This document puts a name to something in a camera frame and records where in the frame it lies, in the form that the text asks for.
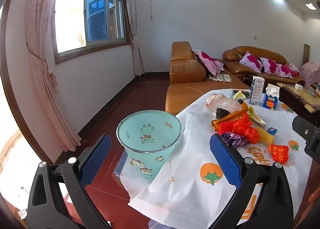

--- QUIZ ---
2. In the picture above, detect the pink floral pillow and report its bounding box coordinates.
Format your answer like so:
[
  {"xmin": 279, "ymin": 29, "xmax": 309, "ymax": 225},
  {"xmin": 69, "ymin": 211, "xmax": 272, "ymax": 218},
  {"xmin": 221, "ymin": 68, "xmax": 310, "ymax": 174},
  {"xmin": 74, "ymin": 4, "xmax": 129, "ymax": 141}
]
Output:
[
  {"xmin": 239, "ymin": 51, "xmax": 263, "ymax": 73},
  {"xmin": 276, "ymin": 63, "xmax": 293, "ymax": 79},
  {"xmin": 289, "ymin": 63, "xmax": 300, "ymax": 77},
  {"xmin": 192, "ymin": 50, "xmax": 225, "ymax": 76},
  {"xmin": 259, "ymin": 57, "xmax": 278, "ymax": 74}
]

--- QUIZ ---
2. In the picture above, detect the large orange foil wrapper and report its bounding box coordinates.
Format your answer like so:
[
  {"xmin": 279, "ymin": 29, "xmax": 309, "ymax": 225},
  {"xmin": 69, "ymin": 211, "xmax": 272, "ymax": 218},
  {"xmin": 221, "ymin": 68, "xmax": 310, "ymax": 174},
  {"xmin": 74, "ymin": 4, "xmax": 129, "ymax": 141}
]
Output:
[{"xmin": 217, "ymin": 113, "xmax": 260, "ymax": 144}]

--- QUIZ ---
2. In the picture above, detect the teal cartoon trash bin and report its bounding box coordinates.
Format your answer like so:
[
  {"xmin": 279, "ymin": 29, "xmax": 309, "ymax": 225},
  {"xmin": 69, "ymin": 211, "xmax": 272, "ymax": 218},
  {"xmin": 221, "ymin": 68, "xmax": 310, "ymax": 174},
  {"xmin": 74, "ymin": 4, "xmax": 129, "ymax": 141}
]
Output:
[{"xmin": 116, "ymin": 110, "xmax": 182, "ymax": 182}]

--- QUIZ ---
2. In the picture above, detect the purple foil wrapper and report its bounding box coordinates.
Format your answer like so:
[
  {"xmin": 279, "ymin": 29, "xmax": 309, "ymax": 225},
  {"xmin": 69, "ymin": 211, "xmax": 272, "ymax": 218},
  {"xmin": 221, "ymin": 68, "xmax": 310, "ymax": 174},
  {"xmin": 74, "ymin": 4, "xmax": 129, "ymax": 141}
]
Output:
[{"xmin": 220, "ymin": 131, "xmax": 249, "ymax": 148}]

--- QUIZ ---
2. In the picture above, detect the brown wooden door frame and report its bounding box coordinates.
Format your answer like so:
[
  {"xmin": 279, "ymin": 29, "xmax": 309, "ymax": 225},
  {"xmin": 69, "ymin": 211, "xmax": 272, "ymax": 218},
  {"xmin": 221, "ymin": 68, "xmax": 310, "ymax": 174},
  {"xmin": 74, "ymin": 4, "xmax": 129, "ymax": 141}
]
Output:
[{"xmin": 0, "ymin": 0, "xmax": 60, "ymax": 167}]

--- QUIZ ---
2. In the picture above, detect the white orange-print tablecloth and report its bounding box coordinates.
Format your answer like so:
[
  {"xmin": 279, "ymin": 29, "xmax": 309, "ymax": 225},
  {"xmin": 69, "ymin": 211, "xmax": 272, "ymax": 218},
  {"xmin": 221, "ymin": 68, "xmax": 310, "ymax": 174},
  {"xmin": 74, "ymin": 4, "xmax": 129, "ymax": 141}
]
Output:
[{"xmin": 120, "ymin": 89, "xmax": 320, "ymax": 229}]

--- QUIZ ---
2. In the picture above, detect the yellow tube packet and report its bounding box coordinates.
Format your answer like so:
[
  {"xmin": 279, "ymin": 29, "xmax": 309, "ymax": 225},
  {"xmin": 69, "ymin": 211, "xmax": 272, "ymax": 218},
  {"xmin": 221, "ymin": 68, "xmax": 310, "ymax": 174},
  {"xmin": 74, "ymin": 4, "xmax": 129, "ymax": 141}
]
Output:
[{"xmin": 255, "ymin": 126, "xmax": 275, "ymax": 144}]

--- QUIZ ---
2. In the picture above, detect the black foam net sleeve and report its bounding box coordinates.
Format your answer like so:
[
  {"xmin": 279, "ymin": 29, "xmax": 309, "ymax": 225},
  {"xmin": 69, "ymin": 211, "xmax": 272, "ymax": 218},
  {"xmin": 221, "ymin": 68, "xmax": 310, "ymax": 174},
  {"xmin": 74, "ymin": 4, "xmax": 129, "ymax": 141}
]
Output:
[{"xmin": 215, "ymin": 108, "xmax": 232, "ymax": 121}]

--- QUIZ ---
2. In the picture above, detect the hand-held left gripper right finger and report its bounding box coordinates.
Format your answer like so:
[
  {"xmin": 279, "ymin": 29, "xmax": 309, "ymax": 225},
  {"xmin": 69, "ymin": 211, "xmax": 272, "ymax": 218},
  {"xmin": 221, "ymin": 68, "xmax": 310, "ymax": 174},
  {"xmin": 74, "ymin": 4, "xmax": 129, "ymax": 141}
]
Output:
[{"xmin": 209, "ymin": 133, "xmax": 294, "ymax": 229}]

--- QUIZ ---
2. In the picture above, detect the wooden board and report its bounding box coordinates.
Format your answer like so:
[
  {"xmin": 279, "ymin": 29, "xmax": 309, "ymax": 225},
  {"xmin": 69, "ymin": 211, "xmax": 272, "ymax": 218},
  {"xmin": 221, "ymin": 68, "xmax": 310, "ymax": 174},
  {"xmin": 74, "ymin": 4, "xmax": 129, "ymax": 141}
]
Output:
[{"xmin": 303, "ymin": 44, "xmax": 311, "ymax": 67}]

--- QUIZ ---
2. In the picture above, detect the checked cloth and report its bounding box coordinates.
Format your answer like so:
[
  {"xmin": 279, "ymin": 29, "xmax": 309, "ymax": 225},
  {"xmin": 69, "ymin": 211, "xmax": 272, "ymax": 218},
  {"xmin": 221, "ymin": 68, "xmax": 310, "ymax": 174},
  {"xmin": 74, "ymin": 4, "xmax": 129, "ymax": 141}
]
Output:
[{"xmin": 208, "ymin": 73, "xmax": 233, "ymax": 83}]

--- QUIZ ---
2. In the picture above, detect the small orange foil wrapper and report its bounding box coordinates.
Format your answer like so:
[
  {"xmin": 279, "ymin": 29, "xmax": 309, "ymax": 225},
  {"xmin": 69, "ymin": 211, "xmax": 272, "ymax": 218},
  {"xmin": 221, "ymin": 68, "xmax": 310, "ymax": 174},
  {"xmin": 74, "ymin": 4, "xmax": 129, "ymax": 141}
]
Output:
[{"xmin": 269, "ymin": 144, "xmax": 289, "ymax": 163}]

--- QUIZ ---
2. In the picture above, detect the pink cloth cover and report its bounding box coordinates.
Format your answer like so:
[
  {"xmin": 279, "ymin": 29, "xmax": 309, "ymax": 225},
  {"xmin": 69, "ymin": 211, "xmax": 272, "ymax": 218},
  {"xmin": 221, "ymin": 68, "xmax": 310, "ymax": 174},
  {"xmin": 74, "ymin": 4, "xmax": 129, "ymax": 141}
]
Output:
[{"xmin": 301, "ymin": 62, "xmax": 320, "ymax": 87}]

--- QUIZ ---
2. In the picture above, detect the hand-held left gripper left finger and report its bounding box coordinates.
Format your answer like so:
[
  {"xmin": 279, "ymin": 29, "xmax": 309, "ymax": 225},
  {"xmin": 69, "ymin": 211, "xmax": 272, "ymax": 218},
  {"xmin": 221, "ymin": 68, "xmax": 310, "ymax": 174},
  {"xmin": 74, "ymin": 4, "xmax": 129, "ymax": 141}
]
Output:
[{"xmin": 27, "ymin": 133, "xmax": 112, "ymax": 229}]

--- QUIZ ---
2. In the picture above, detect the clear red-print plastic bag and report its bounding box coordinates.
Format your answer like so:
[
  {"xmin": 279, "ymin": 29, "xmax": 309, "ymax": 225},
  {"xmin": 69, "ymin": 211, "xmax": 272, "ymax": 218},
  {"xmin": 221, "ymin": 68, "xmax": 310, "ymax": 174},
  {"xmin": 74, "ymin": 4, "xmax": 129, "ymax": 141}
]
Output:
[{"xmin": 187, "ymin": 93, "xmax": 242, "ymax": 119}]

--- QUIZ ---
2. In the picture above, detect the sliding glass window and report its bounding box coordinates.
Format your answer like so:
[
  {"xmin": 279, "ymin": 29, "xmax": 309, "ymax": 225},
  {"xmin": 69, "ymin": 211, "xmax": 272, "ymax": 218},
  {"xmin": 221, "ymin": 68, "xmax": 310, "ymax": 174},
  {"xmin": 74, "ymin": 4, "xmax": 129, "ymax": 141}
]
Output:
[{"xmin": 54, "ymin": 0, "xmax": 132, "ymax": 65}]

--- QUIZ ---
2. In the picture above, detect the brown leather chaise sofa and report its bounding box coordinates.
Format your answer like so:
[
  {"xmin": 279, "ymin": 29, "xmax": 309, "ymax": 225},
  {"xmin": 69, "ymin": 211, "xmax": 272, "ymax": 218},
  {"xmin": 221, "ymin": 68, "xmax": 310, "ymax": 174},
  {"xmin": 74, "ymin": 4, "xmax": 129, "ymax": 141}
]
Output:
[{"xmin": 165, "ymin": 41, "xmax": 252, "ymax": 116}]

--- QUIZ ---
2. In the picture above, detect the short pink curtain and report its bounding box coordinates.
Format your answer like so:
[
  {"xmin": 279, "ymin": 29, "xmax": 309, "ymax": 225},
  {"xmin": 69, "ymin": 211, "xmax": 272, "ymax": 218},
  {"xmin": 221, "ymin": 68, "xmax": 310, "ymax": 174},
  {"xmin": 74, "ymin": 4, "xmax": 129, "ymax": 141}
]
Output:
[{"xmin": 124, "ymin": 0, "xmax": 146, "ymax": 77}]

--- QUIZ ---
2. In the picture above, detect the dark wooden coffee table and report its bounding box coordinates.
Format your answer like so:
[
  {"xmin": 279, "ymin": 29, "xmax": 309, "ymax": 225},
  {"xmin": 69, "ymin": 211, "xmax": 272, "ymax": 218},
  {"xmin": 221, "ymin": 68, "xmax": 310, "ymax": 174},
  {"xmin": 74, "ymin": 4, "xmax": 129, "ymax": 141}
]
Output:
[{"xmin": 277, "ymin": 82, "xmax": 320, "ymax": 121}]

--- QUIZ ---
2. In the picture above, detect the long pink curtain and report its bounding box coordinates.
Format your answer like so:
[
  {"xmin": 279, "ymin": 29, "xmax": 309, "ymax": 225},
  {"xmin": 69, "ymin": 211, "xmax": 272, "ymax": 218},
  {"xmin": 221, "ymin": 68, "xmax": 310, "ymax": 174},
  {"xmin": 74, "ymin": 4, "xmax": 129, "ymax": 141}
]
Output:
[{"xmin": 24, "ymin": 0, "xmax": 83, "ymax": 152}]

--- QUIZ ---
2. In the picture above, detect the tall white milk carton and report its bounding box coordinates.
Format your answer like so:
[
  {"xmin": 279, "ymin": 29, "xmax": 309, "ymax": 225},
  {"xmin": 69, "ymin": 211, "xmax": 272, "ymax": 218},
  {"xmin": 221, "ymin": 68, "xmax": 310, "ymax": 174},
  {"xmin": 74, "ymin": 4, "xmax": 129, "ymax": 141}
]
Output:
[{"xmin": 249, "ymin": 76, "xmax": 265, "ymax": 106}]

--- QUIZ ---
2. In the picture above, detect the brown orange snack packet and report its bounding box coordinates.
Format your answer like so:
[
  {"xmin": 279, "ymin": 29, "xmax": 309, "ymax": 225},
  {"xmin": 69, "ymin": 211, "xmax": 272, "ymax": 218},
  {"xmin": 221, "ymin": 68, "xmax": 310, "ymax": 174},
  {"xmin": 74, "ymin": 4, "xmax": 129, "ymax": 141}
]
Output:
[{"xmin": 211, "ymin": 102, "xmax": 249, "ymax": 132}]

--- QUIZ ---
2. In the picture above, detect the brown leather long sofa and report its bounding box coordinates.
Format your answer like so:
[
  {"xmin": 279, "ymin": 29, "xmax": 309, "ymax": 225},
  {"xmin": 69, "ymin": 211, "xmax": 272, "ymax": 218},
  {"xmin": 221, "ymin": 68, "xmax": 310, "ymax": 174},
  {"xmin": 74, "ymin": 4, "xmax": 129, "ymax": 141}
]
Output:
[{"xmin": 222, "ymin": 46, "xmax": 304, "ymax": 86}]

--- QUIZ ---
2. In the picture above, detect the blue white-capped carton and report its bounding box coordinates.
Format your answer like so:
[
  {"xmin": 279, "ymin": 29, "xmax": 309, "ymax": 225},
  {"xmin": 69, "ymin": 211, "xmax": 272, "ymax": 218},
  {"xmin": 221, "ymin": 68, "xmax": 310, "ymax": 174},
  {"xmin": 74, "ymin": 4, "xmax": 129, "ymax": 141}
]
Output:
[{"xmin": 262, "ymin": 84, "xmax": 280, "ymax": 111}]

